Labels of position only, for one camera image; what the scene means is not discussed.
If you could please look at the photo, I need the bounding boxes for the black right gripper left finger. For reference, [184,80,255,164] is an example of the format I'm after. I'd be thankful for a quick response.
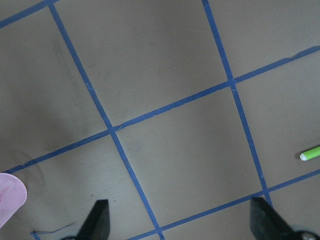
[76,199,111,240]

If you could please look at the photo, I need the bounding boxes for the green pen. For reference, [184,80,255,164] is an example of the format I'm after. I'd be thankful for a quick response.
[299,146,320,162]

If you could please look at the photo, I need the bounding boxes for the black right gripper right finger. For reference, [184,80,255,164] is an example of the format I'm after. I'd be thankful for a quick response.
[250,197,299,240]

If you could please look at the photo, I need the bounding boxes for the pink mesh cup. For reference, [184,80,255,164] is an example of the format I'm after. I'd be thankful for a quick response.
[0,173,28,228]

